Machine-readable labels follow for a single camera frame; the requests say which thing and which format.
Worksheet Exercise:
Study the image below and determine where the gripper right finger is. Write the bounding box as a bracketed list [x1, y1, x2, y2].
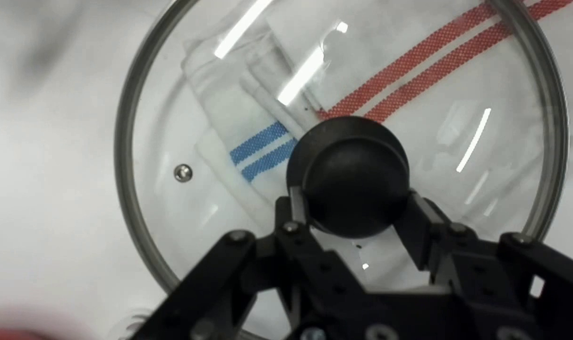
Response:
[394, 188, 573, 340]

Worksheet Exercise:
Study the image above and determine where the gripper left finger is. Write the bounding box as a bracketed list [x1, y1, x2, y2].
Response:
[129, 186, 368, 340]

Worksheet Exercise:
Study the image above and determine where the glass lid with black knob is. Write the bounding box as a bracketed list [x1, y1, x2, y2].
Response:
[113, 0, 571, 340]

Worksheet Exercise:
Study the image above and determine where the white cloth with blue stripes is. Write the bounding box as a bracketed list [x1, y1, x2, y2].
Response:
[181, 28, 327, 227]

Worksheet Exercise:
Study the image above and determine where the white cloth with red stripes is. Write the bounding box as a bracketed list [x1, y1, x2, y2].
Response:
[263, 0, 573, 199]

